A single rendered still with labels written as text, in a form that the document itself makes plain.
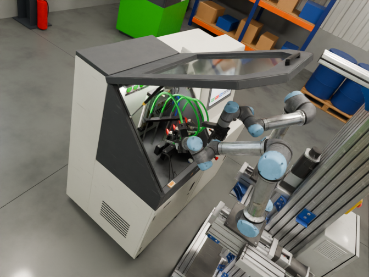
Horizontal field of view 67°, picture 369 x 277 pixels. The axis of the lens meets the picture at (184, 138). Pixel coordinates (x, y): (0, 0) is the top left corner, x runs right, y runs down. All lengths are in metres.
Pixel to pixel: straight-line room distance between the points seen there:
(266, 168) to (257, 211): 0.28
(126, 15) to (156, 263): 4.44
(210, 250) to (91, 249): 1.01
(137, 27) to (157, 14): 0.50
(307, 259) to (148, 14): 4.66
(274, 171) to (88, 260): 1.77
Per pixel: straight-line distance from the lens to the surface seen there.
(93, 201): 2.46
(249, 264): 1.80
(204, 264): 2.54
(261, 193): 1.40
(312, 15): 6.84
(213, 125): 1.70
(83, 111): 1.97
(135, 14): 5.65
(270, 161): 1.26
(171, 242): 2.77
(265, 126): 1.63
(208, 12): 7.45
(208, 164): 1.48
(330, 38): 8.05
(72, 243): 2.63
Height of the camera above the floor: 2.36
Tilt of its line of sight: 39 degrees down
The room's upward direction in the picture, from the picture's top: 23 degrees clockwise
